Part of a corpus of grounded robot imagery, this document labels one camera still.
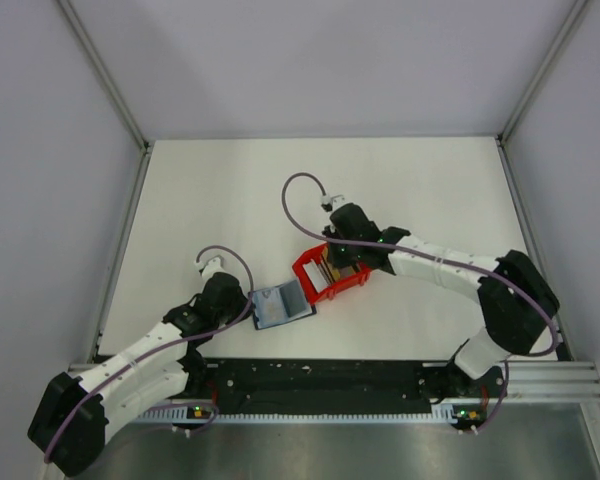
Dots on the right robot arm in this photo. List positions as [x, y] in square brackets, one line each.
[516, 302]

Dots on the right aluminium frame post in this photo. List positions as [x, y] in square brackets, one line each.
[560, 41]

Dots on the white credit card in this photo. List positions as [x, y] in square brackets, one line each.
[269, 310]

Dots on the aluminium frame post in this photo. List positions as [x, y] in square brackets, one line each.
[101, 72]
[560, 41]

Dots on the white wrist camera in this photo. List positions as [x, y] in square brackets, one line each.
[331, 203]
[207, 269]

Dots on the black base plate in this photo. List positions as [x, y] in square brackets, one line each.
[301, 386]

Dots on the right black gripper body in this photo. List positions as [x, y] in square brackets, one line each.
[345, 253]

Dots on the left aluminium frame post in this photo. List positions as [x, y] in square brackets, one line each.
[101, 72]

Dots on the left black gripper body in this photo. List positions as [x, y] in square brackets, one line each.
[236, 304]

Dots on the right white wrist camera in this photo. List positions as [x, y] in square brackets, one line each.
[331, 203]

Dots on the blue leather card holder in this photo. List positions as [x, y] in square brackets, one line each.
[280, 305]

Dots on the aluminium front rail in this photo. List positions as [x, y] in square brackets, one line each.
[546, 381]

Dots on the red plastic bin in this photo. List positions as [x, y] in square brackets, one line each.
[321, 280]

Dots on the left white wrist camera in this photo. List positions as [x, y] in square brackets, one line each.
[207, 269]

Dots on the grey slotted cable duct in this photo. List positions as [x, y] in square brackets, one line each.
[190, 416]

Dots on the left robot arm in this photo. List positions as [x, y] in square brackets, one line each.
[78, 415]

